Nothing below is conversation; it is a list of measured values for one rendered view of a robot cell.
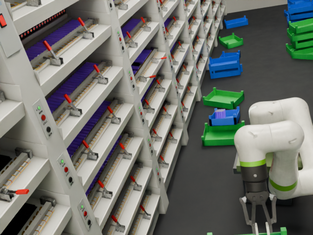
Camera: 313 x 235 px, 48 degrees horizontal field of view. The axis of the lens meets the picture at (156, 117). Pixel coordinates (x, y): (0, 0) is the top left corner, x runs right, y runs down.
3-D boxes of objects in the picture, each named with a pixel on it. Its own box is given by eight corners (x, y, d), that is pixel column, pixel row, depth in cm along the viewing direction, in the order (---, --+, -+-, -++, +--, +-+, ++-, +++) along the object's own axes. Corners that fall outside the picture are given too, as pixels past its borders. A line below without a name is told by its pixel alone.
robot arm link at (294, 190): (293, 176, 166) (301, 201, 159) (265, 181, 168) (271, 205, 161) (295, 158, 151) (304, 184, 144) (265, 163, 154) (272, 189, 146)
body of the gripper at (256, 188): (266, 175, 131) (269, 199, 131) (242, 177, 132) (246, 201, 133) (268, 180, 123) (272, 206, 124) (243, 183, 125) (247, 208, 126)
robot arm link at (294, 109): (303, 106, 190) (339, 196, 156) (272, 112, 193) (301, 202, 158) (305, 90, 180) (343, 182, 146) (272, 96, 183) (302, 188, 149)
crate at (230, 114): (215, 117, 295) (214, 107, 293) (240, 115, 288) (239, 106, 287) (209, 126, 267) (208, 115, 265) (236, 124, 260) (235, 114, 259)
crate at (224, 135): (245, 129, 270) (244, 120, 266) (244, 144, 253) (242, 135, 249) (206, 131, 280) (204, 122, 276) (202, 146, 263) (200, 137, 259)
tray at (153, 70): (165, 58, 236) (166, 44, 230) (139, 102, 186) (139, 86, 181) (136, 54, 239) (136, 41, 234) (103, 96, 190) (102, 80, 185)
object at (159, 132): (177, 110, 255) (178, 93, 247) (156, 163, 205) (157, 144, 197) (150, 106, 258) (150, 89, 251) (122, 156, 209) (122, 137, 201)
